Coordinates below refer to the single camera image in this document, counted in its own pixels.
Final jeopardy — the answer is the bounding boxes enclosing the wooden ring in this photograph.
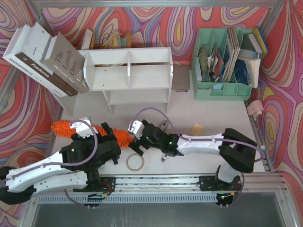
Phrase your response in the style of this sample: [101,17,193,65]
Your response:
[125,153,145,171]

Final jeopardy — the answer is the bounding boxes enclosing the black silver pen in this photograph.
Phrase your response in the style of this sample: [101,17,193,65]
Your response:
[161,155,167,162]

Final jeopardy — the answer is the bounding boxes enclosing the orange microfiber duster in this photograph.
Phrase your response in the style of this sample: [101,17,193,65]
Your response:
[51,120,132,148]

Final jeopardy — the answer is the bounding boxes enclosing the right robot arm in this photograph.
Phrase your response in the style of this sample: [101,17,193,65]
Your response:
[128,120,257,183]

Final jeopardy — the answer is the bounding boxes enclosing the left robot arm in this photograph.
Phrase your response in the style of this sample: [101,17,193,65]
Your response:
[0,119,121,205]

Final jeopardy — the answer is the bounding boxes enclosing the white wooden bookshelf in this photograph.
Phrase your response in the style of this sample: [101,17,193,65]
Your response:
[79,47,173,114]

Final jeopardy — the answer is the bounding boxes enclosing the black white stapler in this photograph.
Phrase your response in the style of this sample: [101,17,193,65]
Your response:
[160,120,169,131]

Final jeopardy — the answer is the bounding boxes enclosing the yellow sticky note pad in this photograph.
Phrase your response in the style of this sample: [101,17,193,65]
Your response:
[190,123,204,136]

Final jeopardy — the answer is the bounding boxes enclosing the grey notebook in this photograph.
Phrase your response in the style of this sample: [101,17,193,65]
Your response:
[172,65,190,90]

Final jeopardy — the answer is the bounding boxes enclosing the The Lonely Ones book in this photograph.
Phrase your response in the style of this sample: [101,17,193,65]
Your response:
[42,33,89,94]

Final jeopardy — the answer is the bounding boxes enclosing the books behind shelf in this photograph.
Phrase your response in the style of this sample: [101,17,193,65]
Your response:
[76,29,131,50]

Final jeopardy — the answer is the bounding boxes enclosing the mint green desk organizer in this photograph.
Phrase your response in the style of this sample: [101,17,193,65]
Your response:
[191,28,252,101]

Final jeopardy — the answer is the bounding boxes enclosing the white Mademoiselle book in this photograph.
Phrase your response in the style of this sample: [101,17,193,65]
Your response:
[3,23,70,97]

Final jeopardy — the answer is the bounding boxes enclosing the pink tape dispenser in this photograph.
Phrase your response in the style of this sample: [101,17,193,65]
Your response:
[247,100,264,121]

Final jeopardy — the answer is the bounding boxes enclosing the brown Fredonia book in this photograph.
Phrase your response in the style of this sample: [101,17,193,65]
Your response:
[15,35,78,97]

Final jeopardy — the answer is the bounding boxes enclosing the white paperback book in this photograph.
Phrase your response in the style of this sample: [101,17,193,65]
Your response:
[235,57,261,88]

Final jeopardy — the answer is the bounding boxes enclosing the blue yellow book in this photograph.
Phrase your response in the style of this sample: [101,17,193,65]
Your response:
[247,26,268,60]

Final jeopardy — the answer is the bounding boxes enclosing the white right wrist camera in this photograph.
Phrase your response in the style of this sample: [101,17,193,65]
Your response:
[128,120,144,138]

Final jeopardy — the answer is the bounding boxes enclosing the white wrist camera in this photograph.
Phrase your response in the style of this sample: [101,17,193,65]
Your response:
[69,117,97,138]
[128,120,144,138]

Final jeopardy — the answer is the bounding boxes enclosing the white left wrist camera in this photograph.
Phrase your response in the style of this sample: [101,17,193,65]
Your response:
[69,117,97,138]

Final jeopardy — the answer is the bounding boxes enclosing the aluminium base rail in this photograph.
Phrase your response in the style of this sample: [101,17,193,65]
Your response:
[30,175,287,194]

